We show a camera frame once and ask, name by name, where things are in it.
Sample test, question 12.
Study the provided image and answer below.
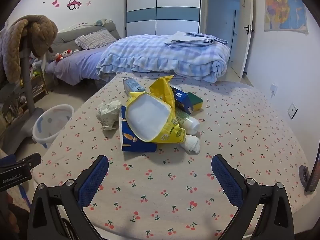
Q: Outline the folded blue striped cloth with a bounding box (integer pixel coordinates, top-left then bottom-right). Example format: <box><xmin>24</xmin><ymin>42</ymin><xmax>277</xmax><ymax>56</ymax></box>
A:
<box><xmin>165</xmin><ymin>32</ymin><xmax>228</xmax><ymax>48</ymax></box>

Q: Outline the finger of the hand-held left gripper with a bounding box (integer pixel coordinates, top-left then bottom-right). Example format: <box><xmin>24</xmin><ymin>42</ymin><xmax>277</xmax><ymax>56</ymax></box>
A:
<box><xmin>0</xmin><ymin>154</ymin><xmax>17</xmax><ymax>167</ymax></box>
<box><xmin>14</xmin><ymin>152</ymin><xmax>42</xmax><ymax>172</ymax></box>

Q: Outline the blue biscuit box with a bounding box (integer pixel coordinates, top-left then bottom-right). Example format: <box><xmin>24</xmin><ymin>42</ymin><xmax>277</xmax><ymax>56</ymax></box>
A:
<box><xmin>121</xmin><ymin>105</ymin><xmax>157</xmax><ymax>153</ymax></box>

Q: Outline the yellow snack bag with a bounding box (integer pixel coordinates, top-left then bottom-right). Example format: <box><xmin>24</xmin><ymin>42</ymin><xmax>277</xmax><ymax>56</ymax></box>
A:
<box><xmin>125</xmin><ymin>75</ymin><xmax>187</xmax><ymax>143</ymax></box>

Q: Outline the blue checked ruffled blanket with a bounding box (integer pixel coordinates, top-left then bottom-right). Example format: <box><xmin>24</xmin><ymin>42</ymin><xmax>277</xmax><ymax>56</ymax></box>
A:
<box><xmin>96</xmin><ymin>34</ymin><xmax>232</xmax><ymax>83</ymax></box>

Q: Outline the blue carton white label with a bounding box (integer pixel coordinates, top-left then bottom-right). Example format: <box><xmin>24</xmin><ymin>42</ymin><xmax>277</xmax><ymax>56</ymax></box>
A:
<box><xmin>171</xmin><ymin>85</ymin><xmax>194</xmax><ymax>114</ymax></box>

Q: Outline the white plastic basket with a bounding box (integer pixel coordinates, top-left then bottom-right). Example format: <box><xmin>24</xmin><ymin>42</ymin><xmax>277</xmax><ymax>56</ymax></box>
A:
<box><xmin>32</xmin><ymin>104</ymin><xmax>75</xmax><ymax>148</ymax></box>

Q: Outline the white and blue wardrobe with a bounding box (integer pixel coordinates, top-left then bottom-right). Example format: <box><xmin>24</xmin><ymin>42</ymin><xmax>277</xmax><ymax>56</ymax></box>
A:
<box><xmin>124</xmin><ymin>0</ymin><xmax>202</xmax><ymax>37</ymax></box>

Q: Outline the dark curved object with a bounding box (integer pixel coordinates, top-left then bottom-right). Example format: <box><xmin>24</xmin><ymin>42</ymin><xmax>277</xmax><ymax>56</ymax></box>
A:
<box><xmin>299</xmin><ymin>140</ymin><xmax>320</xmax><ymax>193</ymax></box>

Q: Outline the brown plush on stand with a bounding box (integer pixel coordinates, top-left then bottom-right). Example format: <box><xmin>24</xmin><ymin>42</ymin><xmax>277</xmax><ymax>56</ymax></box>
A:
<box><xmin>0</xmin><ymin>15</ymin><xmax>58</xmax><ymax>83</ymax></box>

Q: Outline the green yellow sponge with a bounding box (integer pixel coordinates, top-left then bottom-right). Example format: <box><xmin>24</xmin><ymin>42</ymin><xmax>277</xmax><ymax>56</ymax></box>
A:
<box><xmin>186</xmin><ymin>92</ymin><xmax>204</xmax><ymax>112</ymax></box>

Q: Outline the folded white cloth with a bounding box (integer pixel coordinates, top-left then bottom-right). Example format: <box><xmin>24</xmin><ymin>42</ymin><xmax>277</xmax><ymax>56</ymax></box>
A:
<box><xmin>171</xmin><ymin>31</ymin><xmax>193</xmax><ymax>43</ymax></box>

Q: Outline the cherry print bed sheet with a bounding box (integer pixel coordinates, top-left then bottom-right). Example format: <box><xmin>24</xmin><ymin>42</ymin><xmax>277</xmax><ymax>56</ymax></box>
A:
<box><xmin>32</xmin><ymin>71</ymin><xmax>313</xmax><ymax>240</ymax></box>

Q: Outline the white room door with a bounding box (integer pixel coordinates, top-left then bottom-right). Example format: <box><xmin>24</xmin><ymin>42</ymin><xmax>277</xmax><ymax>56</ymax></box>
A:
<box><xmin>239</xmin><ymin>0</ymin><xmax>254</xmax><ymax>78</ymax></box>

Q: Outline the grey padded headboard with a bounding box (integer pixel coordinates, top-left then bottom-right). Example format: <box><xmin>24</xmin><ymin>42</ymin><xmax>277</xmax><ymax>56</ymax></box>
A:
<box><xmin>51</xmin><ymin>21</ymin><xmax>118</xmax><ymax>53</ymax></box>

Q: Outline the purple bed sheet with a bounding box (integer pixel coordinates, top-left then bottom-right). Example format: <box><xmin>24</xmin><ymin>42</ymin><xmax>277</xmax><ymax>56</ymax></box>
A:
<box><xmin>46</xmin><ymin>46</ymin><xmax>113</xmax><ymax>85</ymax></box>

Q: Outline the white cat plush toy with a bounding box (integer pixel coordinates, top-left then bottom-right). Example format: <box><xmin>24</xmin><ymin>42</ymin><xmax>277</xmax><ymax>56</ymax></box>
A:
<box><xmin>54</xmin><ymin>49</ymin><xmax>73</xmax><ymax>62</ymax></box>

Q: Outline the small grey-blue carton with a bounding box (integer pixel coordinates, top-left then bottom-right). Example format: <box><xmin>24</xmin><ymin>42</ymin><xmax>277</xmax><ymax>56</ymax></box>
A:
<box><xmin>122</xmin><ymin>77</ymin><xmax>145</xmax><ymax>97</ymax></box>

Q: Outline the checked pillow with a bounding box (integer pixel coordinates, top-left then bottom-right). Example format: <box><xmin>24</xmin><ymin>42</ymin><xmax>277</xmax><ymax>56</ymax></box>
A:
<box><xmin>75</xmin><ymin>29</ymin><xmax>118</xmax><ymax>50</ymax></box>

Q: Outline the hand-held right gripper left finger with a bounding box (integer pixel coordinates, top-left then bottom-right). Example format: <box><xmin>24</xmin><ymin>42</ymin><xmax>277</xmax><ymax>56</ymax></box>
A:
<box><xmin>26</xmin><ymin>155</ymin><xmax>109</xmax><ymax>240</ymax></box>

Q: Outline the pile of plush toys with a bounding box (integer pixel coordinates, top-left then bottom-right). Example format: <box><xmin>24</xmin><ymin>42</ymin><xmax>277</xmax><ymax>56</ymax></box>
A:
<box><xmin>29</xmin><ymin>59</ymin><xmax>43</xmax><ymax>78</ymax></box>

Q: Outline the white crumpled tissue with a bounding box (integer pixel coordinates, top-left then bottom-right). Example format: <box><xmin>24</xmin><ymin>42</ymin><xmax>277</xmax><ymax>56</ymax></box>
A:
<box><xmin>180</xmin><ymin>134</ymin><xmax>201</xmax><ymax>155</ymax></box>

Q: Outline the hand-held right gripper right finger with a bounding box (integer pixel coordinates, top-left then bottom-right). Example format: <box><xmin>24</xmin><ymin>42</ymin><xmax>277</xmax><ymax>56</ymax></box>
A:
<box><xmin>211</xmin><ymin>154</ymin><xmax>295</xmax><ymax>240</ymax></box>

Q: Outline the white bottle green label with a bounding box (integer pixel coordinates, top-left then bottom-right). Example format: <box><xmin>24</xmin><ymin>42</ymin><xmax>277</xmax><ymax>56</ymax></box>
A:
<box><xmin>175</xmin><ymin>109</ymin><xmax>201</xmax><ymax>135</ymax></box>

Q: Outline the grey hallway door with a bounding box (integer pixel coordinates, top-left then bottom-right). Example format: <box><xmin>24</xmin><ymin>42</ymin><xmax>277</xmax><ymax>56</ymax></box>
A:
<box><xmin>220</xmin><ymin>9</ymin><xmax>237</xmax><ymax>62</ymax></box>

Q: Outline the crumpled pale paper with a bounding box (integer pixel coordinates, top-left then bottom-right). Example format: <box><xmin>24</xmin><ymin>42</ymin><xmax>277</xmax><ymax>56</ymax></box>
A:
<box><xmin>96</xmin><ymin>100</ymin><xmax>123</xmax><ymax>131</ymax></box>

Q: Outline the wall map poster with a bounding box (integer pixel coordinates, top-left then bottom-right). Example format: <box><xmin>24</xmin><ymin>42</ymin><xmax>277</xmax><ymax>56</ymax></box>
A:
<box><xmin>264</xmin><ymin>0</ymin><xmax>308</xmax><ymax>34</ymax></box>

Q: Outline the wooden toy shelf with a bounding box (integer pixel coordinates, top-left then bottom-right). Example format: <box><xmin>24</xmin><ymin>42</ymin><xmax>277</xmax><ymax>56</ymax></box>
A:
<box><xmin>29</xmin><ymin>57</ymin><xmax>49</xmax><ymax>98</ymax></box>

